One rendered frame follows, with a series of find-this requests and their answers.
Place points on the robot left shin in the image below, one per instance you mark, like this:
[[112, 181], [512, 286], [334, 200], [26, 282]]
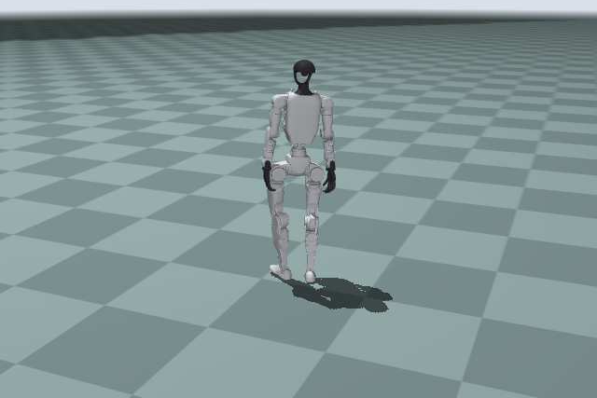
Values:
[[280, 240]]

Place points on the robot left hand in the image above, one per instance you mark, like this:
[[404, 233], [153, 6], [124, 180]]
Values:
[[266, 173]]

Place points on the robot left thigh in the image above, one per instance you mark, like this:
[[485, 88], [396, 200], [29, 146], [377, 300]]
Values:
[[275, 198]]

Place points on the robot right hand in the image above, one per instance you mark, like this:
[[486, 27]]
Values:
[[331, 177]]

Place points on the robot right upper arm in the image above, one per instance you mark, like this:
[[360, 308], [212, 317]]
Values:
[[327, 117]]

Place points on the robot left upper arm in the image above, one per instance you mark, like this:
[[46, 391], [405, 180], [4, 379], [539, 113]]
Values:
[[277, 103]]

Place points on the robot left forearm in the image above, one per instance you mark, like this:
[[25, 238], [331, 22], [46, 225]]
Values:
[[268, 148]]

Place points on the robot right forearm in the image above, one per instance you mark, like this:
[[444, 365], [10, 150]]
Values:
[[329, 150]]

